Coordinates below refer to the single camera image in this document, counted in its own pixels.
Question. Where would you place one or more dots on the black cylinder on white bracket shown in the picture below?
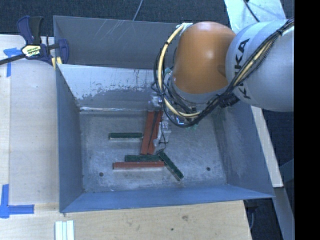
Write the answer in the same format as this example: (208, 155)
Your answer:
(228, 101)

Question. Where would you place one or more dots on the dark green flat block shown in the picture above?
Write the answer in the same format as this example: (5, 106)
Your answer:
(172, 167)
(141, 158)
(125, 135)

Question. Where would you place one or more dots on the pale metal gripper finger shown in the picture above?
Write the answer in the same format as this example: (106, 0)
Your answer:
(164, 130)
(155, 100)

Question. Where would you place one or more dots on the red-brown flat block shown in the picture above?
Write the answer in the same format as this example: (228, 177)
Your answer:
(137, 165)
(146, 134)
(154, 136)

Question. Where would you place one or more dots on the grey metal bin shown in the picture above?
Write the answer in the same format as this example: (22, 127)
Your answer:
(125, 184)

